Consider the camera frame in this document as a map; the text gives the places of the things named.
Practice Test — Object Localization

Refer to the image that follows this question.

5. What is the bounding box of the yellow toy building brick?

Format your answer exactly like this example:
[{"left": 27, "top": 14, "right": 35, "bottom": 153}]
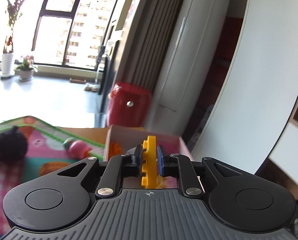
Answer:
[{"left": 141, "top": 135, "right": 158, "bottom": 189}]

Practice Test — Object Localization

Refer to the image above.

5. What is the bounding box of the pink round toy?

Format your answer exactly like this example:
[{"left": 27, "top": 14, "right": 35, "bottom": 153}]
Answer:
[{"left": 63, "top": 138, "right": 92, "bottom": 160}]

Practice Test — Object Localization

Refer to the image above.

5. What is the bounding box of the black plush toy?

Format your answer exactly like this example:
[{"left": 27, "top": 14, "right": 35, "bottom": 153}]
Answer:
[{"left": 0, "top": 126, "right": 28, "bottom": 164}]

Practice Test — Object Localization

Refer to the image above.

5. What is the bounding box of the cardboard box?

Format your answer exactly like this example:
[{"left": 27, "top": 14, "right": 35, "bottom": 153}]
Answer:
[{"left": 96, "top": 135, "right": 201, "bottom": 198}]

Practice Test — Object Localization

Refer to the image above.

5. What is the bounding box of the orange pumpkin toy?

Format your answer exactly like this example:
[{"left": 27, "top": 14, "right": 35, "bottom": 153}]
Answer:
[{"left": 108, "top": 142, "right": 123, "bottom": 159}]

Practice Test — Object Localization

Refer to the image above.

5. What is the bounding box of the white slippers pair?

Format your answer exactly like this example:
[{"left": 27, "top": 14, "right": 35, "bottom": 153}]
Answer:
[{"left": 84, "top": 83, "right": 101, "bottom": 93}]

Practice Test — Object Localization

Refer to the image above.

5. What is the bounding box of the colourful cartoon play mat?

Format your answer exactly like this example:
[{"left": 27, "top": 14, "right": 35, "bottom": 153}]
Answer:
[{"left": 0, "top": 116, "right": 108, "bottom": 237}]

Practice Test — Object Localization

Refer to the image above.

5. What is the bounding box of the white air conditioner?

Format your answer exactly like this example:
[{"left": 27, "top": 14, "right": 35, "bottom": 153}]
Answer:
[{"left": 144, "top": 0, "right": 230, "bottom": 135}]

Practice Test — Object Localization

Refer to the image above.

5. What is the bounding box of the grey curtain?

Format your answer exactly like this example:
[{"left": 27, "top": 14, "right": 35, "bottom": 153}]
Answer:
[{"left": 118, "top": 0, "right": 190, "bottom": 98}]

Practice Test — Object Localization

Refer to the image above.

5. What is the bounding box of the pink flower pot plant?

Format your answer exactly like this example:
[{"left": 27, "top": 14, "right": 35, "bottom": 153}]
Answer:
[{"left": 15, "top": 55, "right": 38, "bottom": 82}]

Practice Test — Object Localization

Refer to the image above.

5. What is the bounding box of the tall white plant pot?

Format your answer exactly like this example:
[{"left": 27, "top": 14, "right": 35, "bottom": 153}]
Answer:
[{"left": 0, "top": 53, "right": 15, "bottom": 79}]

